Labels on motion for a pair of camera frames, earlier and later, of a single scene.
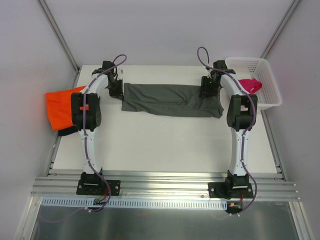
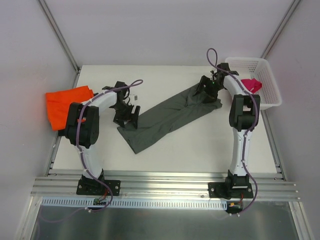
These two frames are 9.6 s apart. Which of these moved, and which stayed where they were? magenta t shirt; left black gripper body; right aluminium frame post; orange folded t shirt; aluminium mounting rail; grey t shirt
Moved: grey t shirt; left black gripper body
Stayed: right aluminium frame post; orange folded t shirt; magenta t shirt; aluminium mounting rail
